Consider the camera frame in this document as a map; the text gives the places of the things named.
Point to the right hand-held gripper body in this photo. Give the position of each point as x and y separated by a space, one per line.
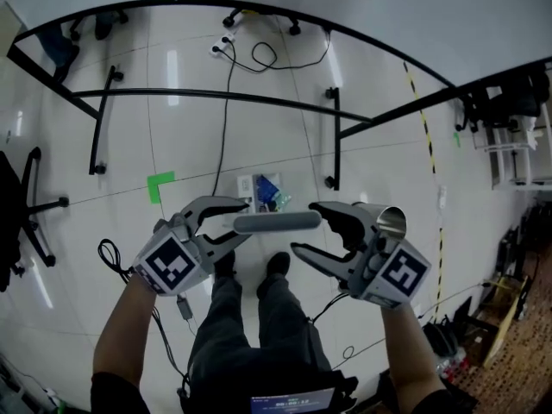
397 274

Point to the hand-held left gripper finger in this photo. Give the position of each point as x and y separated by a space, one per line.
215 203
224 248

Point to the white box with red button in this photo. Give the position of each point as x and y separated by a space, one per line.
10 28

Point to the person's left shoe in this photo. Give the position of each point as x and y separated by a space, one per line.
225 263

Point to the black power adapter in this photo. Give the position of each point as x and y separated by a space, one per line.
185 308

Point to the yellow wooden table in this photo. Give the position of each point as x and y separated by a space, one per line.
504 326

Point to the person's dark shirt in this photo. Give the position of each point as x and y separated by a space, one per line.
116 395

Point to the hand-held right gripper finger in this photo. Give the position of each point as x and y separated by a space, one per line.
323 262
349 227

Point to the black backpack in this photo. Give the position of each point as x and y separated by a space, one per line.
440 339

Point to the white power strip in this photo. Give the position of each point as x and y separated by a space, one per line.
222 45
442 196

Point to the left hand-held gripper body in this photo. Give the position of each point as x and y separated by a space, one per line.
170 265

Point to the chest-mounted screen unit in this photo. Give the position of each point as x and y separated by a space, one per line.
293 401

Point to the black equipment rack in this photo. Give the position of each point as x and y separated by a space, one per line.
519 240

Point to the person's legs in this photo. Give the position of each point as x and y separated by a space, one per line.
241 326

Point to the person's right forearm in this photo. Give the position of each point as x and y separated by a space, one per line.
409 352

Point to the yellow-black hazard floor tape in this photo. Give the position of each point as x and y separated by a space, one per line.
427 136

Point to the person's right shoe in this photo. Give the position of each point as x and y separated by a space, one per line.
278 263

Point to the clear green wrapper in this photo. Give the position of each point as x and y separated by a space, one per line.
284 200

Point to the person's left forearm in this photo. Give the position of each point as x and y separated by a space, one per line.
125 339

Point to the person's shoe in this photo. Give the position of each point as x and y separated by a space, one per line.
278 263
225 263

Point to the small white folding table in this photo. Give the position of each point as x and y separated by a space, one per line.
504 149

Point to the green corner floor tape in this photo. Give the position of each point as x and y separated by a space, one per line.
157 183

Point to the small green floor tape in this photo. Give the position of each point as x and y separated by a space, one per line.
456 139

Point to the steel trash bin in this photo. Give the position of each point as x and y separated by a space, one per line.
390 227

